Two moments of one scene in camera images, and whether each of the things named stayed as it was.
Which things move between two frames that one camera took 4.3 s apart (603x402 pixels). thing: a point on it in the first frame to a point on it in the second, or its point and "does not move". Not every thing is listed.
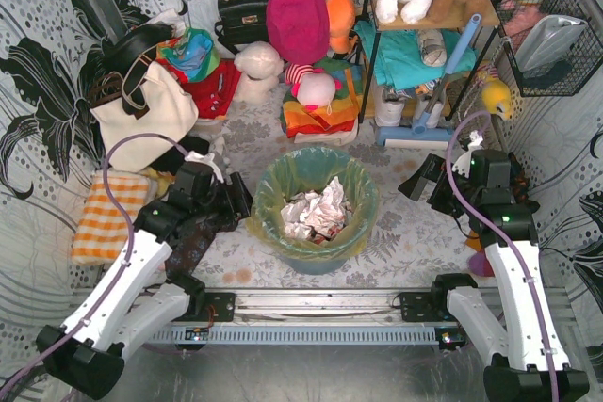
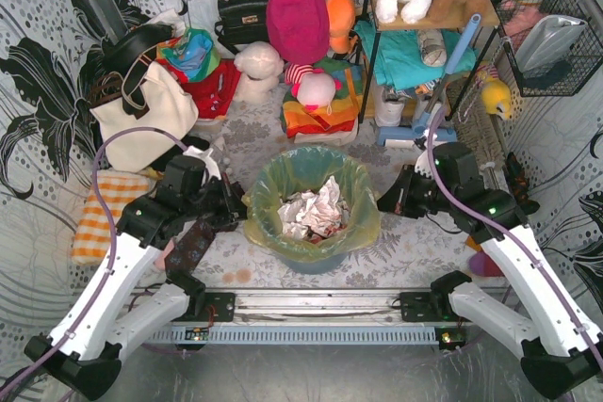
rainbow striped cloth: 341,111 does not move
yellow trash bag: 303,170 does not move
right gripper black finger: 431,170 to 396,200
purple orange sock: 478,261 does not move
